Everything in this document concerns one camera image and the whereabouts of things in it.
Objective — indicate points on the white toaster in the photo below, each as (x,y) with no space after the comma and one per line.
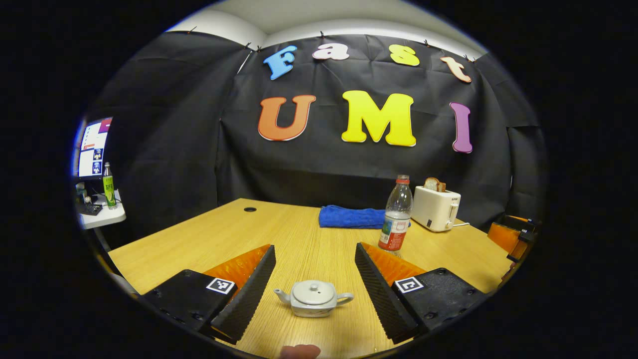
(433,209)

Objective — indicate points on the blue towel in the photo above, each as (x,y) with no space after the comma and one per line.
(349,218)

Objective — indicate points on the white side table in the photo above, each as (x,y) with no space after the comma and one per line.
(107,218)

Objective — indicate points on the white floral teacup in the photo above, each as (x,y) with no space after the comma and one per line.
(314,311)

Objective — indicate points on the green drink bottle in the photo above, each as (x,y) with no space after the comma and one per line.
(109,189)

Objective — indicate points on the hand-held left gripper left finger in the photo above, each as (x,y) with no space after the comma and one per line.
(249,299)

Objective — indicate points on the black keyboard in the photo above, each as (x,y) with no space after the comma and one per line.
(90,208)

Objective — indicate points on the clear plastic water bottle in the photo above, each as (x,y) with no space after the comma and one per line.
(396,219)

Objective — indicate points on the computer monitor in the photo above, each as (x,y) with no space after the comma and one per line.
(94,149)

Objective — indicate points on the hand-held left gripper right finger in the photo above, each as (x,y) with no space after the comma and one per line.
(379,299)

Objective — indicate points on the black backdrop cloth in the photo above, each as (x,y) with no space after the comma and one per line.
(199,159)

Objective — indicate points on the toasted bread slice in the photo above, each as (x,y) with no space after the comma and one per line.
(434,184)

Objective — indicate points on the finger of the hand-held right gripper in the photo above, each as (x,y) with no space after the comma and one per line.
(523,223)
(503,237)

